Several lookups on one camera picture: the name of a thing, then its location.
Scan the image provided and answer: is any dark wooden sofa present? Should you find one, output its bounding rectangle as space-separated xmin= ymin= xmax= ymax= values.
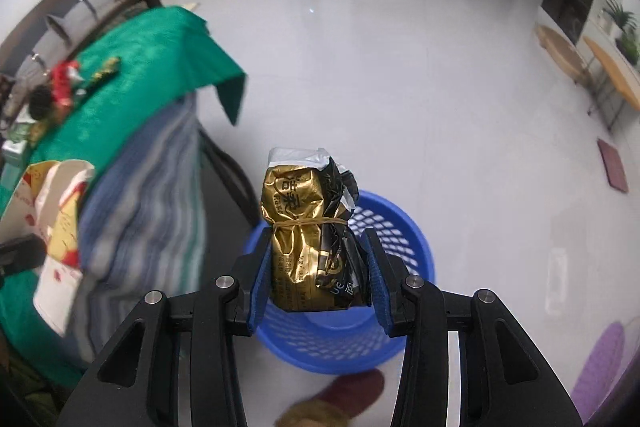
xmin=0 ymin=0 xmax=151 ymax=80

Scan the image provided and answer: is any green tablecloth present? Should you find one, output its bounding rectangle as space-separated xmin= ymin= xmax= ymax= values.
xmin=1 ymin=6 xmax=246 ymax=389

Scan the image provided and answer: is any red plastic bag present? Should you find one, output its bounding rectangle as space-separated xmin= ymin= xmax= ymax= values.
xmin=51 ymin=61 xmax=84 ymax=112

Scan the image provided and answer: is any blue striped cloth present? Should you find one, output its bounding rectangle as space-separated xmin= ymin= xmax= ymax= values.
xmin=64 ymin=93 xmax=206 ymax=363

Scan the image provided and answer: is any gold black snack bag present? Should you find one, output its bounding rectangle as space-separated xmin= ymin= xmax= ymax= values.
xmin=260 ymin=147 xmax=371 ymax=312

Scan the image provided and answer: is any purple round floor mat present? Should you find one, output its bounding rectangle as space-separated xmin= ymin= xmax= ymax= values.
xmin=570 ymin=321 xmax=625 ymax=424

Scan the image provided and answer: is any blue plastic waste basket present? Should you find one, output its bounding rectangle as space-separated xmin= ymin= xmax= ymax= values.
xmin=257 ymin=191 xmax=436 ymax=375

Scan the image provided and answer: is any white red yellow snack bag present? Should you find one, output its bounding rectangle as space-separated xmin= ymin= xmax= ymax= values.
xmin=1 ymin=159 xmax=96 ymax=337

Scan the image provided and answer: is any green potted plant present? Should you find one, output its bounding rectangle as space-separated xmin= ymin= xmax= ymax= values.
xmin=603 ymin=0 xmax=639 ymax=66

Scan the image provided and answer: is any maroon rectangular floor mat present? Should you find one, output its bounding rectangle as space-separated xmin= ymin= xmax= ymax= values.
xmin=597 ymin=139 xmax=629 ymax=194

